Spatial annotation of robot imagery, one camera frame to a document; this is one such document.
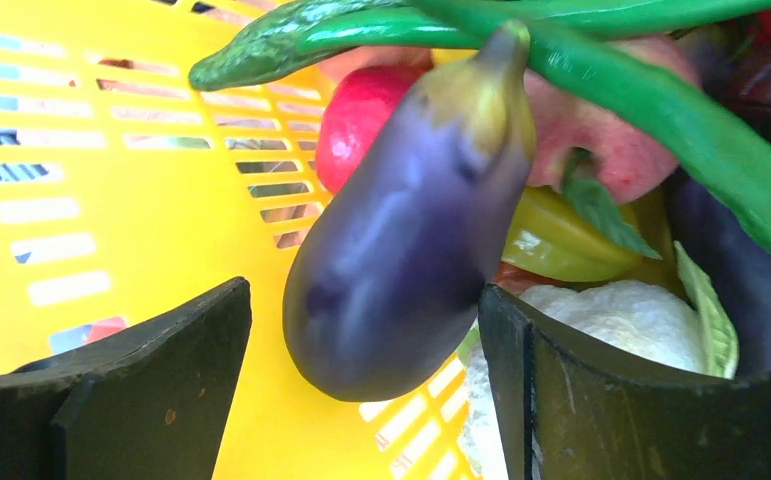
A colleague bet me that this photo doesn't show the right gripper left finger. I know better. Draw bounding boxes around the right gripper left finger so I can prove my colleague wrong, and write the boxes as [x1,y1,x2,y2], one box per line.
[0,277,252,479]

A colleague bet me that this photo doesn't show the green bean pods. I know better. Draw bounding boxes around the green bean pods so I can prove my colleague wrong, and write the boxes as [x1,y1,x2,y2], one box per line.
[188,1,771,255]

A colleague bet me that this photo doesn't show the white garlic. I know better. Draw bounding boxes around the white garlic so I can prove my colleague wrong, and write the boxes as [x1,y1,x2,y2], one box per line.
[456,243,739,479]

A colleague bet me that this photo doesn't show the green star fruit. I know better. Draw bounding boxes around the green star fruit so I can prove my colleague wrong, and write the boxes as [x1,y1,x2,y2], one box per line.
[502,187,642,283]

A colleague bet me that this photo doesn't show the pink peach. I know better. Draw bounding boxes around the pink peach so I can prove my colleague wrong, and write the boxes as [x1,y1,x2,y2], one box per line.
[524,71,678,204]

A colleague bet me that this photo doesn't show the yellow plastic basket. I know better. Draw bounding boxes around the yellow plastic basket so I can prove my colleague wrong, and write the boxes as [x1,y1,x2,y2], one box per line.
[0,1,473,479]

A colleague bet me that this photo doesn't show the purple eggplant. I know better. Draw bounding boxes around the purple eggplant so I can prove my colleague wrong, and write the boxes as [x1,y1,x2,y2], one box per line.
[282,22,535,402]

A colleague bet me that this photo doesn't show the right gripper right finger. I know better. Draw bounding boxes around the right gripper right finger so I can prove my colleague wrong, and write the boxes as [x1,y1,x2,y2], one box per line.
[478,285,771,479]

